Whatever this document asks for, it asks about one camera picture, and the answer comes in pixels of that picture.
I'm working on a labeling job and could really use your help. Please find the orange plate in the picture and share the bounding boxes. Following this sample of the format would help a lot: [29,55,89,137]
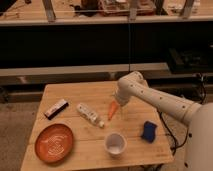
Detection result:
[34,124,74,163]

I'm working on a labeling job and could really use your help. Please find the lower wooden shelf board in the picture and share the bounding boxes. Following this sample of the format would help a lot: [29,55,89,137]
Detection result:
[0,62,169,77]

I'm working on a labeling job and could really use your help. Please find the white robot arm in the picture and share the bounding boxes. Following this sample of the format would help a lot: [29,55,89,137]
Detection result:
[115,71,213,171]

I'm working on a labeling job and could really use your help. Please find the black floor cables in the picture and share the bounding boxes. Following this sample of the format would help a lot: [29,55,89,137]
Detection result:
[156,74,208,158]

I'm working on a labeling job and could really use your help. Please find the wooden shelf with clutter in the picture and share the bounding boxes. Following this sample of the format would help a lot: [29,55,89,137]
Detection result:
[0,0,213,26]

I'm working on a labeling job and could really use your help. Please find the orange pepper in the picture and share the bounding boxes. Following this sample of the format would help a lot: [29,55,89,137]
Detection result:
[108,101,119,120]

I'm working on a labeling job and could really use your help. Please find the clear plastic bottle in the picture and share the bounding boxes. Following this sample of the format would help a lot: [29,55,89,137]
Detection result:
[77,103,105,128]

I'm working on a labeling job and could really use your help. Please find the blue sponge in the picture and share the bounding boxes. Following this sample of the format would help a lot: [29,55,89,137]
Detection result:
[141,121,157,143]

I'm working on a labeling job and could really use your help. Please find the white paper cup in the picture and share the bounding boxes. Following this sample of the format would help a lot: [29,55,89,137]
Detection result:
[104,132,127,157]

